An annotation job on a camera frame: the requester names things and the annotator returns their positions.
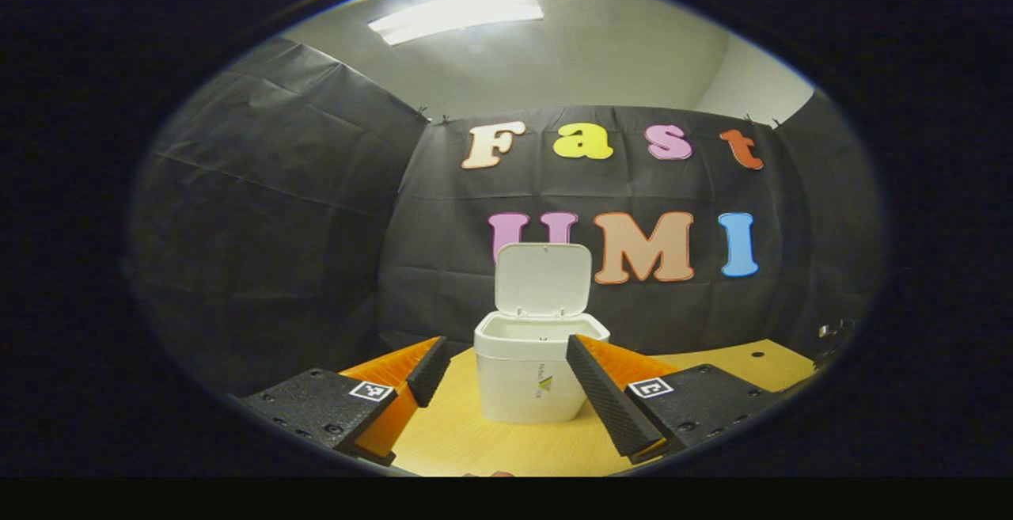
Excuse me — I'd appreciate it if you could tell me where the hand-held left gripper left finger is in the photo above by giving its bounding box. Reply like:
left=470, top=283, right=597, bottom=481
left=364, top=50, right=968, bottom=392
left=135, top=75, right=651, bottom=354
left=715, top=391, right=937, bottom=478
left=241, top=336, right=452, bottom=467

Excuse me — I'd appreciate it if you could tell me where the white desktop garbage bin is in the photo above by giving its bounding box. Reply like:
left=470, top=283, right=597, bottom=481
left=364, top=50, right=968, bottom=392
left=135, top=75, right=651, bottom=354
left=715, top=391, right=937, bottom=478
left=473, top=243, right=611, bottom=424

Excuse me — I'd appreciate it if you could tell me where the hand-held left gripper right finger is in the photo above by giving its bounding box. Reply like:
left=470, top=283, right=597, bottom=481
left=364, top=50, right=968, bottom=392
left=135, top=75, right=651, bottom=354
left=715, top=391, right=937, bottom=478
left=565, top=334, right=780, bottom=464

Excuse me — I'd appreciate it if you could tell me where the black backdrop cloth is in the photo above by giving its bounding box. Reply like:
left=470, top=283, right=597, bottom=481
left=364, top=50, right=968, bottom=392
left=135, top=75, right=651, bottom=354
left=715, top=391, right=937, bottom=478
left=127, top=36, right=886, bottom=398

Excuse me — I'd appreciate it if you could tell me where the wooden desktop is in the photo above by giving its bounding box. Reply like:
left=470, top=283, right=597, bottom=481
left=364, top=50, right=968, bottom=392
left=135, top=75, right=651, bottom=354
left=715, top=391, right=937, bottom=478
left=340, top=338, right=816, bottom=477

